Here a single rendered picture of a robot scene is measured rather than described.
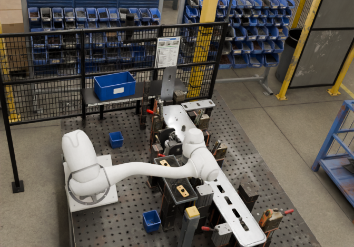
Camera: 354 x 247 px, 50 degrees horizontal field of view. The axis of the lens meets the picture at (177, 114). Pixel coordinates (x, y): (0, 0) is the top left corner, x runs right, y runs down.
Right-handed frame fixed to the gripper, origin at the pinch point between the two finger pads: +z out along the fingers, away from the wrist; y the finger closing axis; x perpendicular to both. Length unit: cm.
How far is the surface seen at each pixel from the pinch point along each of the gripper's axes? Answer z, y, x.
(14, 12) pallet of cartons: 47, -3, 364
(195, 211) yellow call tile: 4.8, -2.0, -15.6
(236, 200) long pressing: 20.8, 36.9, -11.3
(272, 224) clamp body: 20, 44, -37
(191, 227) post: 14.7, -4.2, -17.8
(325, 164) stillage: 101, 220, 25
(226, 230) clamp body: 14.8, 12.4, -29.2
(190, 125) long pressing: 21, 53, 64
